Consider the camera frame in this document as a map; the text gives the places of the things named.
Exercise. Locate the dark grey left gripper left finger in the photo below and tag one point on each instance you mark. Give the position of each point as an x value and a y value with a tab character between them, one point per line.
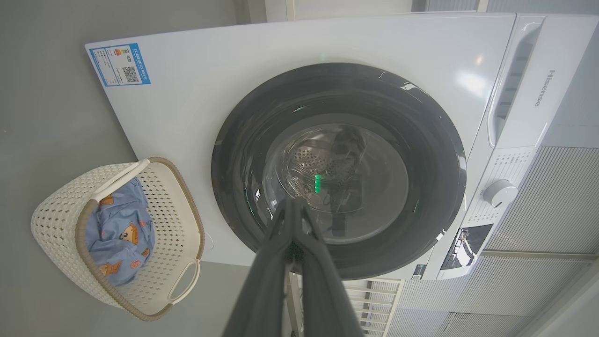
262	290

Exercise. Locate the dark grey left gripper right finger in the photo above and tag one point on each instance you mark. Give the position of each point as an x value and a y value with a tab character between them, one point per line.
323	299

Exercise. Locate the blue bear print garment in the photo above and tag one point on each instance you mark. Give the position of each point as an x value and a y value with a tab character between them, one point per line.
117	252

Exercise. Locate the dark round washer door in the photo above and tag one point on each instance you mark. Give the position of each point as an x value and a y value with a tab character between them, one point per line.
262	121

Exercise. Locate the steel perforated washer drum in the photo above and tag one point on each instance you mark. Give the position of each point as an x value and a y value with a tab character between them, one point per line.
309	161

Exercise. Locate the white washing machine dial knob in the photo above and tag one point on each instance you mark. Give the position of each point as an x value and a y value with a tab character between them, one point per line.
500	193

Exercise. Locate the white front-load washing machine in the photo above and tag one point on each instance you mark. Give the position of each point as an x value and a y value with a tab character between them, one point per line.
224	84

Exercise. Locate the white metal railing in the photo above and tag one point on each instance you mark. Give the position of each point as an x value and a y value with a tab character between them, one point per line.
374	304

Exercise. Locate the cream perforated laundry basket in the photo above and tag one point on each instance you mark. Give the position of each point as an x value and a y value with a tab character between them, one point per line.
56	220

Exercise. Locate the blue energy label sticker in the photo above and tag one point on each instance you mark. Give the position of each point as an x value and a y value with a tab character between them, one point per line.
120	64

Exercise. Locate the white detergent drawer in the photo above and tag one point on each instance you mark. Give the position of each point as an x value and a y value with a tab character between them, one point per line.
561	70

